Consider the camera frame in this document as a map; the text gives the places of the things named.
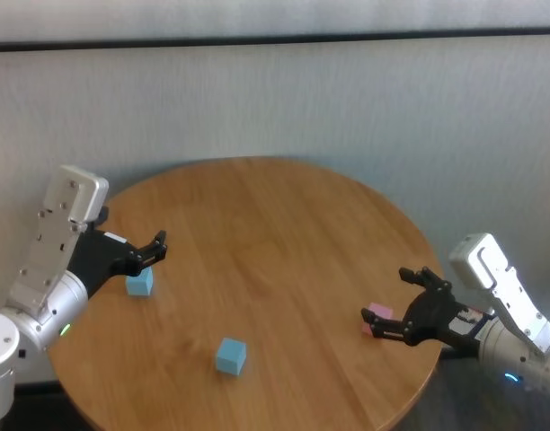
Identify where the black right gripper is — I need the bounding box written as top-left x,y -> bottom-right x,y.
360,266 -> 496,356

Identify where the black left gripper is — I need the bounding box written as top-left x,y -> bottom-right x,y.
67,205 -> 168,300

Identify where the pink cube block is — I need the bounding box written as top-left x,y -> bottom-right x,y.
361,303 -> 395,337

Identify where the light blue cube block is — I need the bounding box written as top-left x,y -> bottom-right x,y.
215,338 -> 248,377
125,268 -> 155,298

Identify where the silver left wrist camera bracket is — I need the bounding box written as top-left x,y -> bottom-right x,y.
7,164 -> 111,325

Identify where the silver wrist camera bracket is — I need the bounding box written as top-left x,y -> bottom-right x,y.
7,164 -> 111,325
448,232 -> 550,356

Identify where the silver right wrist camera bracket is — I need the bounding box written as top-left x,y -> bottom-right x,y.
448,232 -> 550,356

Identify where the black wall rail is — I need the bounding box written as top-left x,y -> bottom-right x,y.
0,26 -> 550,53

